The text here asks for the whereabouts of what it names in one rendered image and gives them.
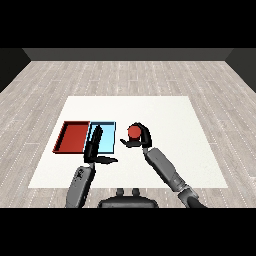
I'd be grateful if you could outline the dark grey robot body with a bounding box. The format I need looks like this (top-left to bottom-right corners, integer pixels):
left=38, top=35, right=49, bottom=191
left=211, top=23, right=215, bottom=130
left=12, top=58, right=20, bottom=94
left=97, top=188, right=160, bottom=209

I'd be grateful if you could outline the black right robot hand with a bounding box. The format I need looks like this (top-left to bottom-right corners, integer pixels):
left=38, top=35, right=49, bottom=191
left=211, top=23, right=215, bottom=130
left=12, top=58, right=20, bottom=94
left=119, top=121, right=153, bottom=149

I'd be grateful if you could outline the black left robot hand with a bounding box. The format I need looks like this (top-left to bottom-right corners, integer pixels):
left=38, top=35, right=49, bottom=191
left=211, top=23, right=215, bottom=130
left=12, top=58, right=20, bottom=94
left=83, top=125, right=119, bottom=165

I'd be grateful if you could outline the light blue shallow open box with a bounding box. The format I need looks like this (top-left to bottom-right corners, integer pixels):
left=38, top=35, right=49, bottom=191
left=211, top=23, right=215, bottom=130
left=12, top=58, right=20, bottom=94
left=84, top=120, right=117, bottom=155

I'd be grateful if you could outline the red can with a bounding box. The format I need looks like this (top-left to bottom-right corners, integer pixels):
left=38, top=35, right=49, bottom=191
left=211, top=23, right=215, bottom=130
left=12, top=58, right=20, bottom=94
left=127, top=124, right=143, bottom=142

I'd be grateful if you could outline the red shallow open box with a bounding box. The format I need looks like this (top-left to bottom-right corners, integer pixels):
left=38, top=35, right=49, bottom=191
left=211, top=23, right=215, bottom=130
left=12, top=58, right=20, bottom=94
left=52, top=120, right=91, bottom=155

